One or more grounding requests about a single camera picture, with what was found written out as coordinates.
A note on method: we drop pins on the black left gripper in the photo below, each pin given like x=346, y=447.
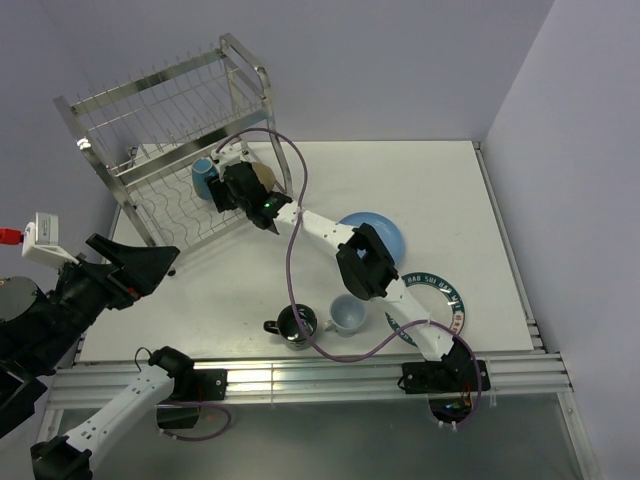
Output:
x=144, y=267

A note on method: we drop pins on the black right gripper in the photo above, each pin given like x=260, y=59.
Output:
x=218, y=188

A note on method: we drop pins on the black bowl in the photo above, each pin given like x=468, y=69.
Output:
x=265, y=175

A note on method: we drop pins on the white mug blue handle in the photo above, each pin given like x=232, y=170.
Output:
x=202, y=170

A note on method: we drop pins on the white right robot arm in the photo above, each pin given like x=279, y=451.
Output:
x=366, y=268

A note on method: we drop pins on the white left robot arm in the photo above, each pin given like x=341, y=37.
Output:
x=62, y=423

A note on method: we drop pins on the stainless steel dish rack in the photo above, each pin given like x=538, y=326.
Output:
x=142, y=136

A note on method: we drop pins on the black mug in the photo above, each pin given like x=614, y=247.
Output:
x=286, y=327

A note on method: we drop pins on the light blue plate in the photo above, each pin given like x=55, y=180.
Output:
x=389, y=233

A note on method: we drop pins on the light grey cup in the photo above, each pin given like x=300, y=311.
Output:
x=347, y=314

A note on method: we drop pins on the white plate green rim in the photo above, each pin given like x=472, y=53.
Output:
x=427, y=309

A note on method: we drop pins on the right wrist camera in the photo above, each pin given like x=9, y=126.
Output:
x=228, y=155

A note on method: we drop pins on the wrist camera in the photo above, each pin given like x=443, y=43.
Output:
x=39, y=241
x=228, y=155

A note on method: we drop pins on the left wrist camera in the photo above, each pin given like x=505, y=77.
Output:
x=39, y=241

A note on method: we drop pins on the aluminium mounting rail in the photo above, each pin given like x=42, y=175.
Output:
x=309, y=380

